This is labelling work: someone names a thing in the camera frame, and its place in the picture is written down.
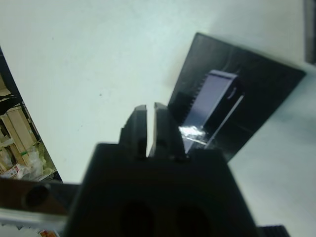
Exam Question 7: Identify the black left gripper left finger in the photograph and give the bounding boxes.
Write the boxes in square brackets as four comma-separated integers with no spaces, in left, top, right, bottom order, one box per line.
[119,105,149,158]

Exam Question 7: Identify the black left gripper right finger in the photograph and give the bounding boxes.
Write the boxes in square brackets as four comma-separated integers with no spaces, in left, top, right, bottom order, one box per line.
[149,102,191,162]

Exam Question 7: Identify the black box lid with print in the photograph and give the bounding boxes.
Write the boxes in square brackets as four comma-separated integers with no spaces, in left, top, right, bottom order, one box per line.
[167,32,307,163]

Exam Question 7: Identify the stacked wooden crates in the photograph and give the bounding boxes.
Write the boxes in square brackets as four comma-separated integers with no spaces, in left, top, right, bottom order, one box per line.
[0,74,38,168]

